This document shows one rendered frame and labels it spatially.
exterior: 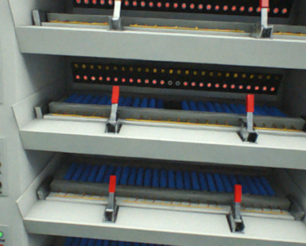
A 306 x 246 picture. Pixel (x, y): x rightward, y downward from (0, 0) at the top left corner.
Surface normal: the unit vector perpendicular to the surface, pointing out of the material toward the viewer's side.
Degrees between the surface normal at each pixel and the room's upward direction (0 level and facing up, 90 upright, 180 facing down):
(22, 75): 90
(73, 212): 19
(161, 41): 109
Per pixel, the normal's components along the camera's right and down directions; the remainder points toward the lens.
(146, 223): 0.04, -0.89
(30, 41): -0.06, 0.46
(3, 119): -0.04, 0.15
